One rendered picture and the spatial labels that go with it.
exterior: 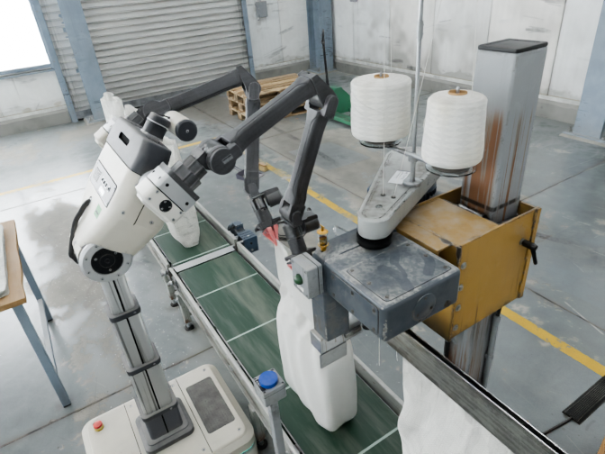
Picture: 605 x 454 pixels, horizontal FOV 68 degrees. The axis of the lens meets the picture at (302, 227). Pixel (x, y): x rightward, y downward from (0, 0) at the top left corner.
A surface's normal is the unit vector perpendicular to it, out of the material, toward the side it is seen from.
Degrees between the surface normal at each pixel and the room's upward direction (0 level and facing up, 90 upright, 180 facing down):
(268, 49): 92
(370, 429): 0
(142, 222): 90
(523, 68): 90
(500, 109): 90
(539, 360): 0
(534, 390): 0
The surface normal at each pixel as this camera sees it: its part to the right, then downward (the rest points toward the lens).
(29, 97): 0.53, 0.40
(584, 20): -0.84, 0.33
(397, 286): -0.07, -0.86
